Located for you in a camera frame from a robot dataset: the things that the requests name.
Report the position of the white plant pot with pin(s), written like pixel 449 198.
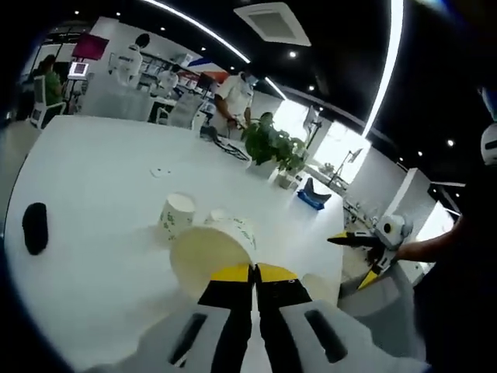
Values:
pixel 262 169

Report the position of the ceiling air vent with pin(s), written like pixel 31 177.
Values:
pixel 273 21

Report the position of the green potted plant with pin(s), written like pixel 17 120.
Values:
pixel 272 143

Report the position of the glass jar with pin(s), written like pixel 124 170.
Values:
pixel 288 180

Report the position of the white office chair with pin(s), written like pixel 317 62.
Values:
pixel 188 110
pixel 40 110

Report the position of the blue black pouch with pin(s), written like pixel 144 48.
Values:
pixel 312 196

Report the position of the white worn device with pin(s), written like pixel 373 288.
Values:
pixel 490 145

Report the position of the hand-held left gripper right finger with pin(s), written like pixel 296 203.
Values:
pixel 287 326

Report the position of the small black object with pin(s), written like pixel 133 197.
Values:
pixel 35 229

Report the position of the pink screen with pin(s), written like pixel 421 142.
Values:
pixel 90 46

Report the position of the curved ceiling light strip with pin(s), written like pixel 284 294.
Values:
pixel 202 27
pixel 390 58

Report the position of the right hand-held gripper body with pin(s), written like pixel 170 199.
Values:
pixel 394 229

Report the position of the green printed paper cup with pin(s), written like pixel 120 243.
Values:
pixel 174 221
pixel 202 252

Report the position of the small white monitor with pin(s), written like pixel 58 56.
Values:
pixel 79 69

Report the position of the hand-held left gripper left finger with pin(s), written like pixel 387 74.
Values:
pixel 225 322

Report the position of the person's dark clothing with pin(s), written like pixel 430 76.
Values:
pixel 458 311

